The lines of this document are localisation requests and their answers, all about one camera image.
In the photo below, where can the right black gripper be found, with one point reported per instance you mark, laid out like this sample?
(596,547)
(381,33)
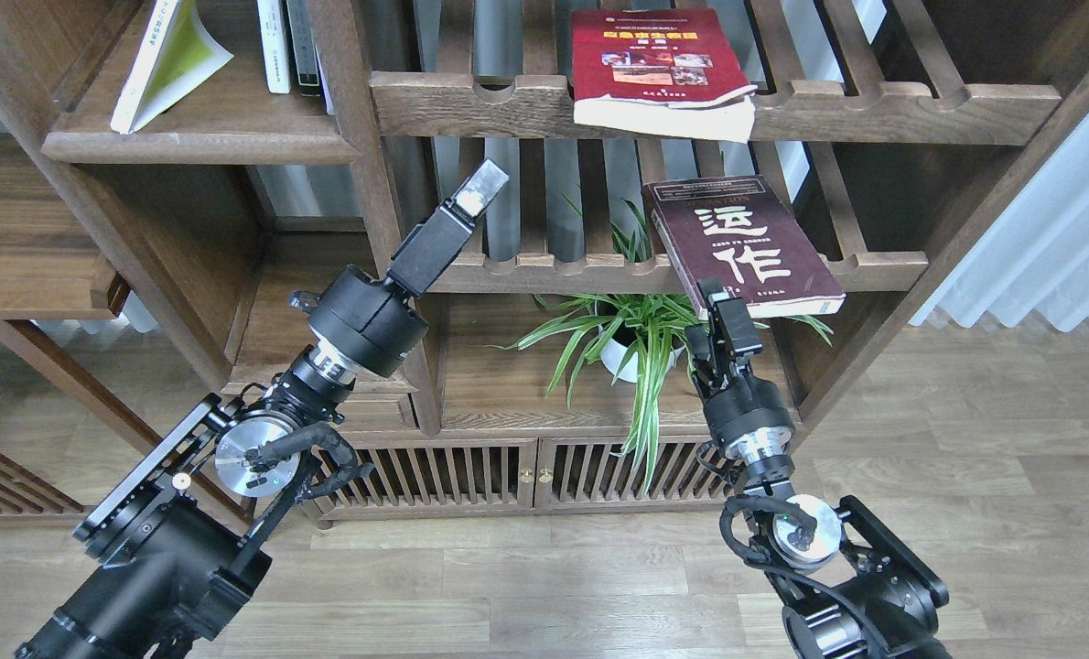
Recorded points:
(746,416)

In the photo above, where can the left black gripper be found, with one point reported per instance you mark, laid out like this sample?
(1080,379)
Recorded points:
(366,324)

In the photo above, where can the dark maroon book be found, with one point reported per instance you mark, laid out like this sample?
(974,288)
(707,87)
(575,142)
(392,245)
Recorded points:
(737,230)

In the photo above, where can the yellow green cover book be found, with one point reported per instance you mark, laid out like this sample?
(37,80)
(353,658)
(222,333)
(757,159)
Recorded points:
(176,55)

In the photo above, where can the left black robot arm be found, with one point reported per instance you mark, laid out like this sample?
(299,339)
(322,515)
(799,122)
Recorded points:
(180,540)

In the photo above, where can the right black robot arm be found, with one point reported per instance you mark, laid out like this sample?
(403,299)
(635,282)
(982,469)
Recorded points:
(849,587)

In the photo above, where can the green spider plant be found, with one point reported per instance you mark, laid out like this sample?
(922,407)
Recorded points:
(590,320)

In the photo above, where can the white plant pot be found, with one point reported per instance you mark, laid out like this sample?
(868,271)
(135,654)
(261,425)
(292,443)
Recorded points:
(613,353)

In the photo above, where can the red cover book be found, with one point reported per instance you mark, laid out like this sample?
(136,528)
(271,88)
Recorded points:
(665,73)

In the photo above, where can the white upright book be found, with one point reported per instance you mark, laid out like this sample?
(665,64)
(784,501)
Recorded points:
(271,20)

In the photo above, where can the dark wooden bookshelf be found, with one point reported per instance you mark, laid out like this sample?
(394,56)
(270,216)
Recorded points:
(237,196)

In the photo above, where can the dark upright book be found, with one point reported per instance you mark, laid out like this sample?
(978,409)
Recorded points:
(305,56)

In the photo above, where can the white curtain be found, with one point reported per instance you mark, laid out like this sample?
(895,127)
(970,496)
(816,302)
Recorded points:
(1035,258)

